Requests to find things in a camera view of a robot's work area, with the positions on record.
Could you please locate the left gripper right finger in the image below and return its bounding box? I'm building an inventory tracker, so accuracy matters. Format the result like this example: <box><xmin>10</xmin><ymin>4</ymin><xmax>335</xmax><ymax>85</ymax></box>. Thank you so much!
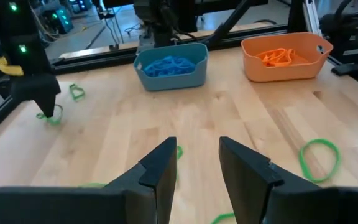
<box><xmin>219</xmin><ymin>136</ymin><xmax>358</xmax><ymax>224</ymax></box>

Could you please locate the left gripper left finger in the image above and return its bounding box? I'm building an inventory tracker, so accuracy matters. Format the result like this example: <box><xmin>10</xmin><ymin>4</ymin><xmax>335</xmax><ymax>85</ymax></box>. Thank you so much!
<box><xmin>0</xmin><ymin>136</ymin><xmax>178</xmax><ymax>224</ymax></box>

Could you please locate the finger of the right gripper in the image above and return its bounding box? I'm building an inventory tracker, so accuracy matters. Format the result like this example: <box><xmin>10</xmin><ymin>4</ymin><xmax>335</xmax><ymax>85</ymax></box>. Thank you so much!
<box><xmin>35</xmin><ymin>95</ymin><xmax>57</xmax><ymax>118</ymax></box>

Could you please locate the knotted green rubber band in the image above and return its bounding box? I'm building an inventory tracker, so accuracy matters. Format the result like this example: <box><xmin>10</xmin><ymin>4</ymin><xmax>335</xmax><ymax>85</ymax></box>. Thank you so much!
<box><xmin>35</xmin><ymin>104</ymin><xmax>64</xmax><ymax>126</ymax></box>

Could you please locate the orange rubber band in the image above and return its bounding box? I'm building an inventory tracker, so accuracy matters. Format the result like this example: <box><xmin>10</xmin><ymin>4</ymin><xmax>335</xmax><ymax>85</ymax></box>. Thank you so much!
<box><xmin>262</xmin><ymin>57</ymin><xmax>291</xmax><ymax>68</ymax></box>
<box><xmin>256</xmin><ymin>49</ymin><xmax>287</xmax><ymax>67</ymax></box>
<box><xmin>255</xmin><ymin>51</ymin><xmax>276</xmax><ymax>65</ymax></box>
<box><xmin>267</xmin><ymin>47</ymin><xmax>295</xmax><ymax>62</ymax></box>
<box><xmin>272</xmin><ymin>51</ymin><xmax>296</xmax><ymax>68</ymax></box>

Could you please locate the computer with cyan lights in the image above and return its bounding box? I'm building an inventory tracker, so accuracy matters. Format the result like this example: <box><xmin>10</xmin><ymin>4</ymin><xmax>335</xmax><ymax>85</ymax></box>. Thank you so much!
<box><xmin>44</xmin><ymin>6</ymin><xmax>74</xmax><ymax>35</ymax></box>

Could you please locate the computer with blue lights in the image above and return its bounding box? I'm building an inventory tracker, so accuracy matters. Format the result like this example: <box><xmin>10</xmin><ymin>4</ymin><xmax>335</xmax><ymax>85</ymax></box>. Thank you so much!
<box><xmin>70</xmin><ymin>0</ymin><xmax>93</xmax><ymax>12</ymax></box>

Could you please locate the teal blue plastic basket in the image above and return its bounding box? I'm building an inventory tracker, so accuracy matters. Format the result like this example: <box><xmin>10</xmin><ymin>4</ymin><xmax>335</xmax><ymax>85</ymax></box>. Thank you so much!
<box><xmin>133</xmin><ymin>42</ymin><xmax>209</xmax><ymax>92</ymax></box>

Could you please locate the orange plastic basket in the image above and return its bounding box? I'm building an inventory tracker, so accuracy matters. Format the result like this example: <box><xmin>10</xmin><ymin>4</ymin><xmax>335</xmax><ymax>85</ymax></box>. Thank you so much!
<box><xmin>241</xmin><ymin>32</ymin><xmax>334</xmax><ymax>83</ymax></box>

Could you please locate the black yellow-tagged camera cable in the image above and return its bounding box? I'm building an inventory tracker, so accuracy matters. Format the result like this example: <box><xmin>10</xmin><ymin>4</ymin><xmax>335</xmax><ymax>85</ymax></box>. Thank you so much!
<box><xmin>0</xmin><ymin>55</ymin><xmax>25</xmax><ymax>77</ymax></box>

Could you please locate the black aluminium table frame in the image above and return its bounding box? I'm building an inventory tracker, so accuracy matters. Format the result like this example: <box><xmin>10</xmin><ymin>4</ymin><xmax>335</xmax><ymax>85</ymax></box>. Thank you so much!
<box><xmin>0</xmin><ymin>0</ymin><xmax>358</xmax><ymax>144</ymax></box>

